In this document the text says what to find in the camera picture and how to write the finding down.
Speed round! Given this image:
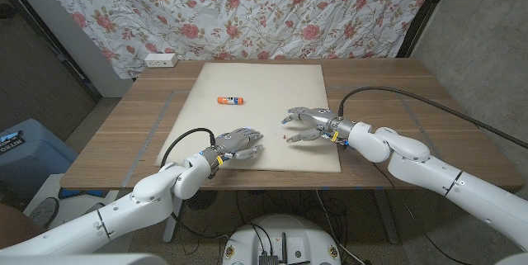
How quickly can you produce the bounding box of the grey tape strip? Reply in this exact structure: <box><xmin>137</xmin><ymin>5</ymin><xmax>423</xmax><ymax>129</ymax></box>
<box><xmin>121</xmin><ymin>89</ymin><xmax>191</xmax><ymax>187</ymax></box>

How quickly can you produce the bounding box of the grey table leg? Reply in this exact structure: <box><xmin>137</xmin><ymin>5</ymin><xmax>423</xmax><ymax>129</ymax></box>
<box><xmin>373</xmin><ymin>190</ymin><xmax>401</xmax><ymax>244</ymax></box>

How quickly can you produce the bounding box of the cream foam board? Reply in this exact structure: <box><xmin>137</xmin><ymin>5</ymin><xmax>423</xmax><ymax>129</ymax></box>
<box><xmin>154</xmin><ymin>62</ymin><xmax>342</xmax><ymax>174</ymax></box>

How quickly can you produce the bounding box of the black backdrop stand pole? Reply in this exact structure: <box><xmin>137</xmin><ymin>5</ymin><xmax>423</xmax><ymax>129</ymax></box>
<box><xmin>396</xmin><ymin>0</ymin><xmax>457</xmax><ymax>59</ymax></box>

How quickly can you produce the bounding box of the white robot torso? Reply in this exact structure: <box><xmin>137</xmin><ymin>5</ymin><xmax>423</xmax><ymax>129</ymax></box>
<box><xmin>0</xmin><ymin>253</ymin><xmax>168</xmax><ymax>265</ymax></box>

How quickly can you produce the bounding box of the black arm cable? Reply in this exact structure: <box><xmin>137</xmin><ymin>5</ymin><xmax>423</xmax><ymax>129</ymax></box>
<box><xmin>337</xmin><ymin>86</ymin><xmax>528</xmax><ymax>150</ymax></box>
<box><xmin>159</xmin><ymin>127</ymin><xmax>217</xmax><ymax>169</ymax></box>

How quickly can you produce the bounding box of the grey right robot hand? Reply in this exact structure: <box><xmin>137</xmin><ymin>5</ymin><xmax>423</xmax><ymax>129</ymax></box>
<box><xmin>280</xmin><ymin>106</ymin><xmax>343</xmax><ymax>144</ymax></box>

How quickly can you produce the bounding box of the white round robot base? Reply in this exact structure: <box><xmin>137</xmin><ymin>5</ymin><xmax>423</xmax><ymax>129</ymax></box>
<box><xmin>222</xmin><ymin>214</ymin><xmax>342</xmax><ymax>265</ymax></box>

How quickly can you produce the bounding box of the grey shoe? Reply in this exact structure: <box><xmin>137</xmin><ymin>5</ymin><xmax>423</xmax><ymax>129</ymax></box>
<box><xmin>31</xmin><ymin>196</ymin><xmax>61</xmax><ymax>229</ymax></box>

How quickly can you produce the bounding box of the white table leg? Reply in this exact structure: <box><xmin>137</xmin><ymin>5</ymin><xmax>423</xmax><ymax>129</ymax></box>
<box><xmin>163</xmin><ymin>202</ymin><xmax>185</xmax><ymax>244</ymax></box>

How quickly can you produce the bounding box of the floral backdrop cloth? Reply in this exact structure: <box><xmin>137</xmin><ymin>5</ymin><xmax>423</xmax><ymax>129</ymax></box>
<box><xmin>25</xmin><ymin>0</ymin><xmax>442</xmax><ymax>80</ymax></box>

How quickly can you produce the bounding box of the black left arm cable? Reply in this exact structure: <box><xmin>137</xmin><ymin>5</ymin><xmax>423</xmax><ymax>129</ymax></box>
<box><xmin>159</xmin><ymin>127</ymin><xmax>217</xmax><ymax>169</ymax></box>

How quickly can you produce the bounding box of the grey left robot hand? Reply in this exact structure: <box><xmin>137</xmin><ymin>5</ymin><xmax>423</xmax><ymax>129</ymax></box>
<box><xmin>214</xmin><ymin>127</ymin><xmax>265</xmax><ymax>162</ymax></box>

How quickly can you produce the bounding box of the brown trouser leg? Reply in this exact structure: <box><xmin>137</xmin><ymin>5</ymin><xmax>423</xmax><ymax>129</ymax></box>
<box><xmin>0</xmin><ymin>198</ymin><xmax>45</xmax><ymax>252</ymax></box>

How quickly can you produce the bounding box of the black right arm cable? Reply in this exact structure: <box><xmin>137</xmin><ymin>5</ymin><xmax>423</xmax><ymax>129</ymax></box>
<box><xmin>337</xmin><ymin>86</ymin><xmax>528</xmax><ymax>150</ymax></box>

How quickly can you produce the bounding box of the white power strip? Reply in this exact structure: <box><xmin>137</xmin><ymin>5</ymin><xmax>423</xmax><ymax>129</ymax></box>
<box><xmin>144</xmin><ymin>52</ymin><xmax>179</xmax><ymax>69</ymax></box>

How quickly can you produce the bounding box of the blue plastic bin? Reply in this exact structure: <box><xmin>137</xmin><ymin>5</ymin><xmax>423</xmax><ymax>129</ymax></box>
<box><xmin>0</xmin><ymin>118</ymin><xmax>79</xmax><ymax>208</ymax></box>

